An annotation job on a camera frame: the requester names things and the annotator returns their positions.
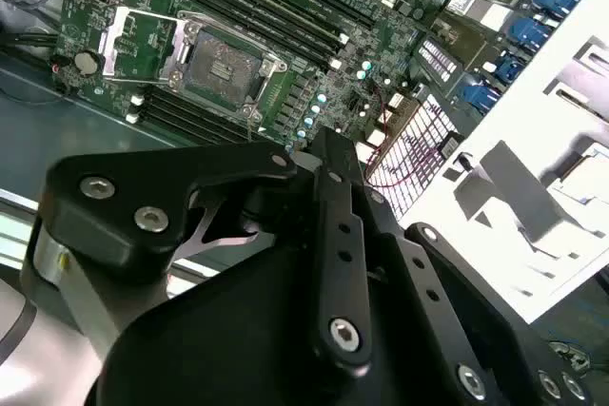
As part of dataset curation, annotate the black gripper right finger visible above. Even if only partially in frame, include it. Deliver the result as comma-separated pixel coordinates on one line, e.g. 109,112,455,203
354,185,597,406

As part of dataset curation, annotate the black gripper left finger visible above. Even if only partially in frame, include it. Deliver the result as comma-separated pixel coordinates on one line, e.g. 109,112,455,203
37,126,373,377

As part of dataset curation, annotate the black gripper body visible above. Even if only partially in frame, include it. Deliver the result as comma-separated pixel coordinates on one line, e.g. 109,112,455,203
88,176,461,406

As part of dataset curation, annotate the metal socket cover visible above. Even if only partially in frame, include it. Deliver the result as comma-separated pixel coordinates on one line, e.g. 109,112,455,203
100,5,192,91

